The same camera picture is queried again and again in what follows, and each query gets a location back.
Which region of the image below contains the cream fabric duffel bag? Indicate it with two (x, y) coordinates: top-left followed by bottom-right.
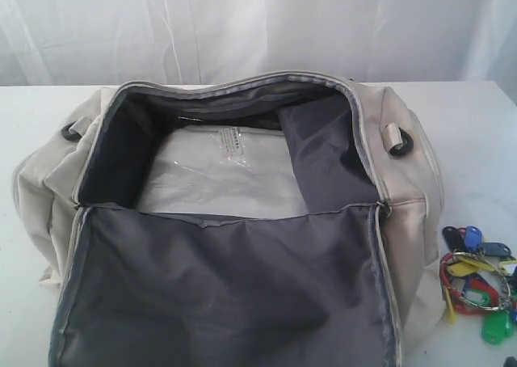
(12, 72), (445, 366)

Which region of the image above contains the colourful key tag bunch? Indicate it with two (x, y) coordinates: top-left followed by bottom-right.
(439, 226), (516, 345)

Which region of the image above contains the clear plastic packed white filling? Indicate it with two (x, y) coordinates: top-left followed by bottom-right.
(137, 125), (307, 219)

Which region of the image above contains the white backdrop curtain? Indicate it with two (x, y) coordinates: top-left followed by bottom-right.
(1, 0), (516, 87)

